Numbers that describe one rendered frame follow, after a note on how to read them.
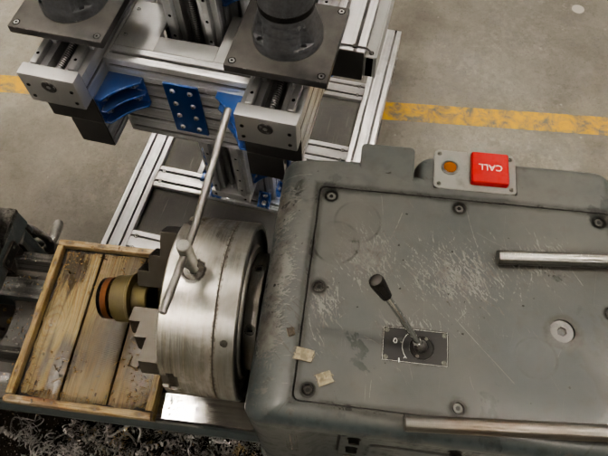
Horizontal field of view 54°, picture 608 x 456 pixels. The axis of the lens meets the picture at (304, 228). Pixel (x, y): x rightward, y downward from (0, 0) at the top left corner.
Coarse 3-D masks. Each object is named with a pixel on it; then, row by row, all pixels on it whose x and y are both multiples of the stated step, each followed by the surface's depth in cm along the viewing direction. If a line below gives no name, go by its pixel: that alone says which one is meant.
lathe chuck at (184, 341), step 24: (192, 216) 106; (216, 240) 98; (168, 264) 95; (216, 264) 95; (192, 288) 93; (216, 288) 93; (168, 312) 93; (192, 312) 92; (168, 336) 93; (192, 336) 92; (168, 360) 94; (192, 360) 94; (192, 384) 97
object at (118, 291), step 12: (120, 276) 109; (132, 276) 107; (108, 288) 107; (120, 288) 106; (132, 288) 107; (144, 288) 107; (156, 288) 110; (96, 300) 107; (108, 300) 106; (120, 300) 105; (132, 300) 106; (144, 300) 106; (156, 300) 111; (108, 312) 107; (120, 312) 106
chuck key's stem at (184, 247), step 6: (180, 240) 87; (186, 240) 87; (180, 246) 87; (186, 246) 87; (180, 252) 87; (186, 252) 87; (192, 252) 88; (192, 258) 89; (186, 264) 90; (192, 264) 90; (192, 270) 93
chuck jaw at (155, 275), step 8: (200, 224) 104; (160, 232) 103; (168, 232) 103; (176, 232) 103; (160, 240) 103; (168, 240) 103; (160, 248) 104; (168, 248) 104; (152, 256) 104; (160, 256) 104; (168, 256) 104; (144, 264) 108; (152, 264) 105; (160, 264) 105; (144, 272) 105; (152, 272) 105; (160, 272) 105; (144, 280) 106; (152, 280) 106; (160, 280) 106
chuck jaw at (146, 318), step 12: (132, 312) 105; (144, 312) 105; (156, 312) 105; (132, 324) 104; (144, 324) 103; (156, 324) 103; (144, 336) 101; (144, 348) 100; (144, 360) 98; (156, 360) 98; (144, 372) 101; (156, 372) 100; (168, 384) 100
